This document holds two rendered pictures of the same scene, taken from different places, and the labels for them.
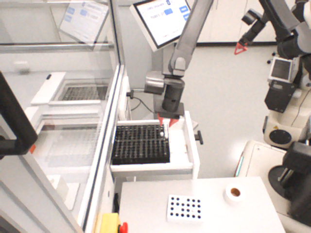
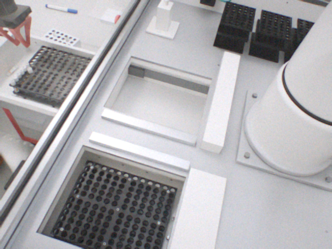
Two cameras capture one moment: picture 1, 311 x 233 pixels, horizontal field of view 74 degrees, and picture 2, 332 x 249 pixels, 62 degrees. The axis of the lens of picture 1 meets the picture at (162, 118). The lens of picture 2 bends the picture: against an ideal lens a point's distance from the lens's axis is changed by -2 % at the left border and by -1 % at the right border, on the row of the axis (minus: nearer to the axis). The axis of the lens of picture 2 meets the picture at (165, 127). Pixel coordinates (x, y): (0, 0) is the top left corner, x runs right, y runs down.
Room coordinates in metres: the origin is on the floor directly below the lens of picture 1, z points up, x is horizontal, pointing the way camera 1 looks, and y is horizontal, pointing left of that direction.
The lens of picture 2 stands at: (1.03, 0.49, 1.50)
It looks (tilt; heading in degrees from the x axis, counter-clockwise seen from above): 56 degrees down; 190
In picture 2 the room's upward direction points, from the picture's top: 11 degrees clockwise
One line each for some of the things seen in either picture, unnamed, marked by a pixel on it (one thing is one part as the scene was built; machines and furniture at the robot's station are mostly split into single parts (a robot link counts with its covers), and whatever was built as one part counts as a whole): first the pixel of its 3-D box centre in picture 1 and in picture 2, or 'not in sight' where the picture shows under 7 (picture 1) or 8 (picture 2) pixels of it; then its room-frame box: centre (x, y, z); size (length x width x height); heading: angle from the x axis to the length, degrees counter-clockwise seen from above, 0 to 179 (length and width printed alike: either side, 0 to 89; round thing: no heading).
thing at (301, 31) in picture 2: not in sight; (305, 45); (0.24, 0.73, 0.99); 0.12 x 0.09 x 0.09; 3
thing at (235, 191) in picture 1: (234, 194); not in sight; (0.40, -0.27, 0.78); 0.07 x 0.07 x 0.04
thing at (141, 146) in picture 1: (142, 145); not in sight; (0.57, 0.09, 0.87); 0.22 x 0.18 x 0.06; 93
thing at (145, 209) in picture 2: not in sight; (118, 213); (0.87, 0.40, 0.87); 0.22 x 0.18 x 0.06; 93
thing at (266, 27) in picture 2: not in sight; (270, 36); (0.25, 0.62, 0.99); 0.12 x 0.09 x 0.09; 3
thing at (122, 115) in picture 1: (125, 99); not in sight; (0.88, 0.20, 0.87); 0.29 x 0.02 x 0.11; 3
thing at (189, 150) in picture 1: (190, 142); not in sight; (0.58, -0.11, 0.87); 0.29 x 0.02 x 0.11; 3
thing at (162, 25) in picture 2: not in sight; (164, 14); (0.30, 0.30, 1.00); 0.09 x 0.08 x 0.10; 93
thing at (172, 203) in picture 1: (184, 209); not in sight; (0.34, -0.08, 0.78); 0.12 x 0.08 x 0.04; 84
